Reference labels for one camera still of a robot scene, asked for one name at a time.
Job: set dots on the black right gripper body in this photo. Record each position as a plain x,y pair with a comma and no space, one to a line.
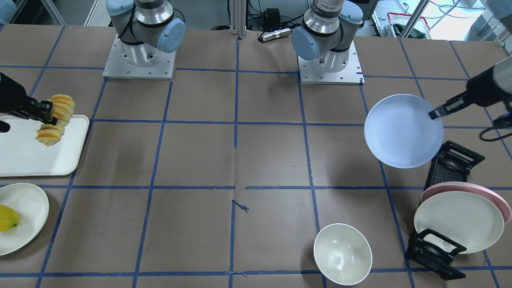
11,97

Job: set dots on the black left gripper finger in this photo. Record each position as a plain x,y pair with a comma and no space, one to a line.
451,106

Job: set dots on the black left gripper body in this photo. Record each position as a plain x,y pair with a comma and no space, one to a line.
481,90

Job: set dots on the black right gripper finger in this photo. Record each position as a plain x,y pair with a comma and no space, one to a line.
39,111

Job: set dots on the blue plate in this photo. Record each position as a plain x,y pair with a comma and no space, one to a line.
399,131

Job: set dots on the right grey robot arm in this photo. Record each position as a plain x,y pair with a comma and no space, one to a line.
148,36

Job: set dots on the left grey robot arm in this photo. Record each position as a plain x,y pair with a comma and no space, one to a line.
324,46

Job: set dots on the pink plate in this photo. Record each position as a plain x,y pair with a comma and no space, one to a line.
486,193

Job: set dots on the cream plate with lemon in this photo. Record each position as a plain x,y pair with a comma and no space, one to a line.
31,204

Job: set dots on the cream plate in rack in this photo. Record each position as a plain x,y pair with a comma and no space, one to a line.
468,219

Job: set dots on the white serving tray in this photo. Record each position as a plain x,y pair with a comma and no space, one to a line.
22,155

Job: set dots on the yellow lemon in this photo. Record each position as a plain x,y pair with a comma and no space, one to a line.
9,218

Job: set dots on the cream ceramic bowl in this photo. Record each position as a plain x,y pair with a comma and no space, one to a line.
342,254

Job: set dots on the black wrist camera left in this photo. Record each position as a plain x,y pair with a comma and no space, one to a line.
503,122

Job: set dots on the aluminium frame post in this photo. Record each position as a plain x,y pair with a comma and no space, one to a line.
237,17

